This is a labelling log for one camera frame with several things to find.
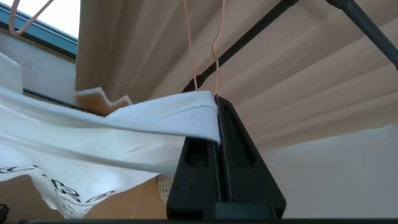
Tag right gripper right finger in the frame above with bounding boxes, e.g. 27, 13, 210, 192
215, 95, 287, 220

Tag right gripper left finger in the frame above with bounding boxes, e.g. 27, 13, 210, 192
166, 136, 223, 220

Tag white garment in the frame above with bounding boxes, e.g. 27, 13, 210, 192
0, 51, 221, 220

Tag pink clothes hanger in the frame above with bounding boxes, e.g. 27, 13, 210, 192
182, 0, 227, 96
8, 0, 55, 37

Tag black clothes rack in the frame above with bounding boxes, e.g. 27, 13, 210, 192
23, 0, 398, 114

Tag beige curtain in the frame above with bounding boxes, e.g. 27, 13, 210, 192
75, 0, 398, 153

